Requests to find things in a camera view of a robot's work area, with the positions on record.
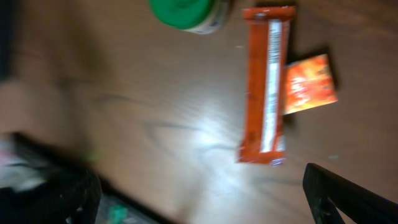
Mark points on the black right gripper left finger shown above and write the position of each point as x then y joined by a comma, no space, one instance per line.
71,196

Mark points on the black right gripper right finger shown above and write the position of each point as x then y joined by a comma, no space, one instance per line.
328,194

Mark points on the small orange white box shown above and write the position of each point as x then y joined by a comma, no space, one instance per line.
309,84

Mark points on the orange snack bar wrapper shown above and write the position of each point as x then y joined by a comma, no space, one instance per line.
263,139

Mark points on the green lid jar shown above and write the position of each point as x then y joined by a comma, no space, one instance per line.
195,16

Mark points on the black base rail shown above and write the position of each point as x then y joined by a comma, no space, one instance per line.
116,207

